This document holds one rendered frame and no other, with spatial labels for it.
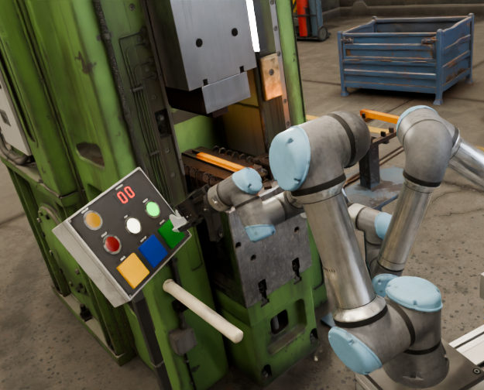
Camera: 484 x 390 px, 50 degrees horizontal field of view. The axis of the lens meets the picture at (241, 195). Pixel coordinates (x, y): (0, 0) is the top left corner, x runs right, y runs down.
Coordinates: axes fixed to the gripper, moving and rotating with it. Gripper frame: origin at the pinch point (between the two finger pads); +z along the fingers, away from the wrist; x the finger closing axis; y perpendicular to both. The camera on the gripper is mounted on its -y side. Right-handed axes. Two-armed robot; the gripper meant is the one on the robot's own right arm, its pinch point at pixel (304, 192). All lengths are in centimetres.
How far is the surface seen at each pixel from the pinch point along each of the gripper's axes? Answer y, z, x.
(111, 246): -9, 10, -65
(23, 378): 100, 123, -93
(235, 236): 19.3, 24.7, -14.4
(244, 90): -30.0, 30.7, 5.0
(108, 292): 2, 8, -70
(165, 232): -2.5, 14.2, -46.2
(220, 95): -31.5, 30.7, -5.6
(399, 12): 94, 497, 744
